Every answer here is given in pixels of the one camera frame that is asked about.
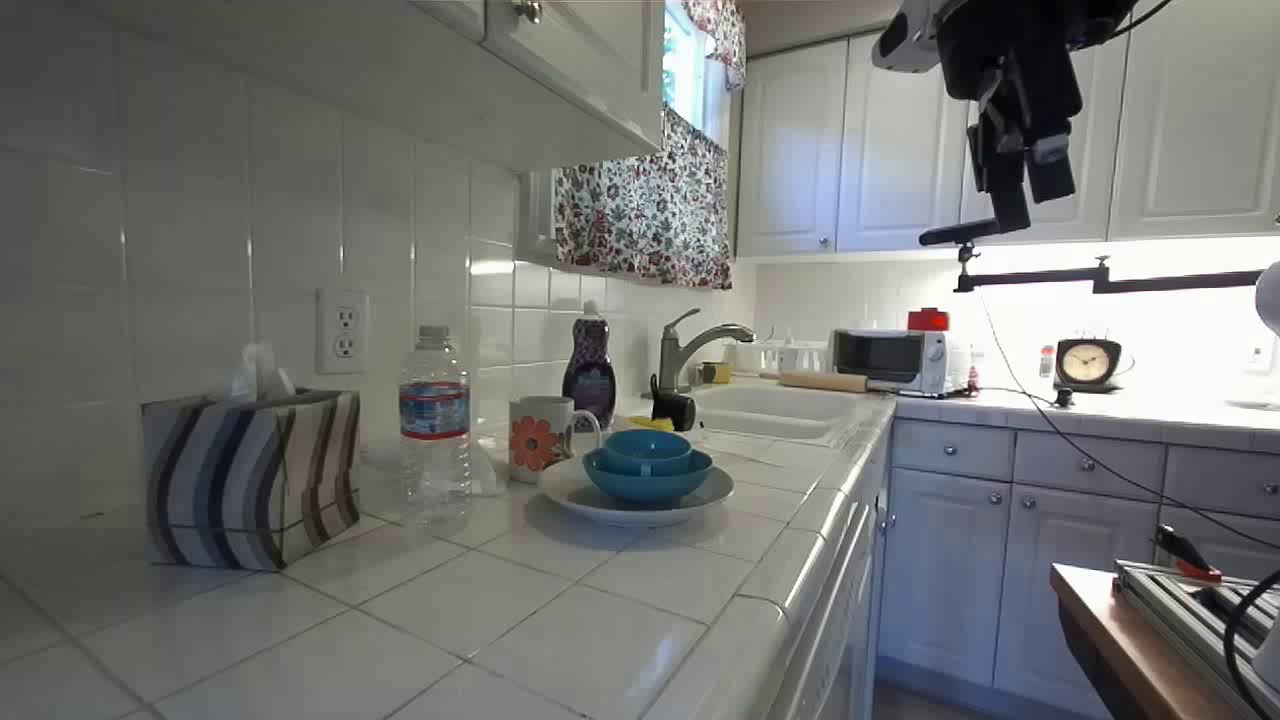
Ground white tissue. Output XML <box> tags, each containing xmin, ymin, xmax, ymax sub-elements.
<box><xmin>222</xmin><ymin>339</ymin><xmax>299</xmax><ymax>409</ymax></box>

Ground red lidded container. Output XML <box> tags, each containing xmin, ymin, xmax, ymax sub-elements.
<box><xmin>902</xmin><ymin>304</ymin><xmax>957</xmax><ymax>339</ymax></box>

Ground white sink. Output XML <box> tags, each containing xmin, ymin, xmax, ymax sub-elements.
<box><xmin>683</xmin><ymin>380</ymin><xmax>872</xmax><ymax>444</ymax></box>

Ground white toaster oven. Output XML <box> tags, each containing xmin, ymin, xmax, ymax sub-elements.
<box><xmin>828</xmin><ymin>329</ymin><xmax>971</xmax><ymax>403</ymax></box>

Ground thin black hanging cable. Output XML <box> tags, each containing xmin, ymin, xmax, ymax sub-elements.
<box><xmin>976</xmin><ymin>291</ymin><xmax>1280</xmax><ymax>551</ymax></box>

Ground wooden table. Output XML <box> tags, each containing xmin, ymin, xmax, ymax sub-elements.
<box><xmin>1046</xmin><ymin>558</ymin><xmax>1262</xmax><ymax>720</ymax></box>

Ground clear drinking glasses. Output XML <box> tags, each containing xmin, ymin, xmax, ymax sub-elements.
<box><xmin>755</xmin><ymin>339</ymin><xmax>831</xmax><ymax>380</ymax></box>

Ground striped tissue box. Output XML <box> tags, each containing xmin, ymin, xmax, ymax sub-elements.
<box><xmin>137</xmin><ymin>384</ymin><xmax>366</xmax><ymax>574</ymax></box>

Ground large blue bowl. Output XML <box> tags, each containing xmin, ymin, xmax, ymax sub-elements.
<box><xmin>578</xmin><ymin>444</ymin><xmax>714</xmax><ymax>513</ymax></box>

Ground small blue bowl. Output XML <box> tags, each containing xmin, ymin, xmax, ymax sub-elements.
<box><xmin>598</xmin><ymin>424</ymin><xmax>694</xmax><ymax>479</ymax></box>

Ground white plate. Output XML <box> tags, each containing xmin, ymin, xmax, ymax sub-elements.
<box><xmin>535</xmin><ymin>457</ymin><xmax>740</xmax><ymax>526</ymax></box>

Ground grey flat device stack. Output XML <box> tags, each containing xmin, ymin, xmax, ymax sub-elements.
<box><xmin>1113</xmin><ymin>555</ymin><xmax>1280</xmax><ymax>699</ymax></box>

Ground yellow sponge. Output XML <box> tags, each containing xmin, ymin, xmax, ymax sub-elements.
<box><xmin>613</xmin><ymin>413</ymin><xmax>678</xmax><ymax>438</ymax></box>

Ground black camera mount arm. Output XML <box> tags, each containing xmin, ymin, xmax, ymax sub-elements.
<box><xmin>917</xmin><ymin>217</ymin><xmax>1262</xmax><ymax>300</ymax></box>

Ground clear plastic water bottle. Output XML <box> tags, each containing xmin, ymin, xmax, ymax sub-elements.
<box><xmin>396</xmin><ymin>318</ymin><xmax>485</xmax><ymax>504</ymax></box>

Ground black table clock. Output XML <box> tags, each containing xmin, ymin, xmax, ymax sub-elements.
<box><xmin>1046</xmin><ymin>337</ymin><xmax>1127</xmax><ymax>400</ymax></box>

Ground white wall outlet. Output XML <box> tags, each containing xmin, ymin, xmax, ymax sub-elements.
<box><xmin>317</xmin><ymin>288</ymin><xmax>376</xmax><ymax>380</ymax></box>

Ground grey metal faucet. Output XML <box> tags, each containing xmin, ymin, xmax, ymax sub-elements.
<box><xmin>651</xmin><ymin>304</ymin><xmax>755</xmax><ymax>400</ymax></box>

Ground white overhead cabinet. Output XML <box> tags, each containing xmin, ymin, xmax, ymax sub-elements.
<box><xmin>75</xmin><ymin>0</ymin><xmax>669</xmax><ymax>173</ymax></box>

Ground purple dish soap bottle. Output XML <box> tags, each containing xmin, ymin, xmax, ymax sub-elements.
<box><xmin>561</xmin><ymin>300</ymin><xmax>623</xmax><ymax>432</ymax></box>

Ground black scooper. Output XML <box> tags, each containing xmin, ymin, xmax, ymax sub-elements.
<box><xmin>646</xmin><ymin>370</ymin><xmax>705</xmax><ymax>435</ymax></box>

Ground wooden rolling pin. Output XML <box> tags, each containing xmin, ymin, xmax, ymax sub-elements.
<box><xmin>775</xmin><ymin>368</ymin><xmax>872</xmax><ymax>396</ymax></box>

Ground black looped cable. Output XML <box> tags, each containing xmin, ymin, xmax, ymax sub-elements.
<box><xmin>1219</xmin><ymin>568</ymin><xmax>1280</xmax><ymax>720</ymax></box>

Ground white mug orange flower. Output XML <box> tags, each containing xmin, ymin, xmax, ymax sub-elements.
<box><xmin>504</xmin><ymin>390</ymin><xmax>604</xmax><ymax>487</ymax></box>

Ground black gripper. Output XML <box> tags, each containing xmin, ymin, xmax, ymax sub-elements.
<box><xmin>932</xmin><ymin>0</ymin><xmax>1138</xmax><ymax>239</ymax></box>

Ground white base cabinets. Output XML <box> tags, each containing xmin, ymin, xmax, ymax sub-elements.
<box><xmin>874</xmin><ymin>415</ymin><xmax>1280</xmax><ymax>720</ymax></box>

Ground red handled tool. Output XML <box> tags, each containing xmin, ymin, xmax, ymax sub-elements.
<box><xmin>1152</xmin><ymin>518</ymin><xmax>1223</xmax><ymax>586</ymax></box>

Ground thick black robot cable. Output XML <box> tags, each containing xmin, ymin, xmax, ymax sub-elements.
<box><xmin>1105</xmin><ymin>0</ymin><xmax>1174</xmax><ymax>39</ymax></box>

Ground white wall cabinets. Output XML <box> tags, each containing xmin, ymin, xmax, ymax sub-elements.
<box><xmin>731</xmin><ymin>0</ymin><xmax>1280</xmax><ymax>260</ymax></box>

